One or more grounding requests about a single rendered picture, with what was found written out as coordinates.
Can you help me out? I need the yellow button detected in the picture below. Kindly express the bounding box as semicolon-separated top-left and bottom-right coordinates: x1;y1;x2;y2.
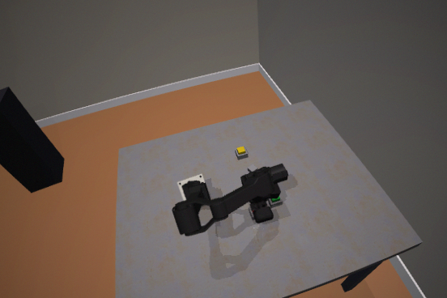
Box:
235;147;248;160

